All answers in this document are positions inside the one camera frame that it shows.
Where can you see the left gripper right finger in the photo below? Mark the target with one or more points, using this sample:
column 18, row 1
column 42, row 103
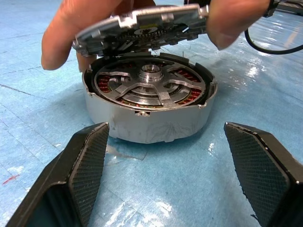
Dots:
column 260, row 177

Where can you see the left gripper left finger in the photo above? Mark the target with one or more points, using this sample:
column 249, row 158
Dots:
column 71, row 177

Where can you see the silver finned motor cover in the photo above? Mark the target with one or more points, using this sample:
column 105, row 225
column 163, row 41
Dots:
column 142, row 21

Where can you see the silver motor base copper windings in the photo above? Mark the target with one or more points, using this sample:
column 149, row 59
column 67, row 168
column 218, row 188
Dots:
column 154, row 125

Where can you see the person's bare hand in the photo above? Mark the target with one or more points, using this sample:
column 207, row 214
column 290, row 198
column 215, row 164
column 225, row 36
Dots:
column 61, row 35

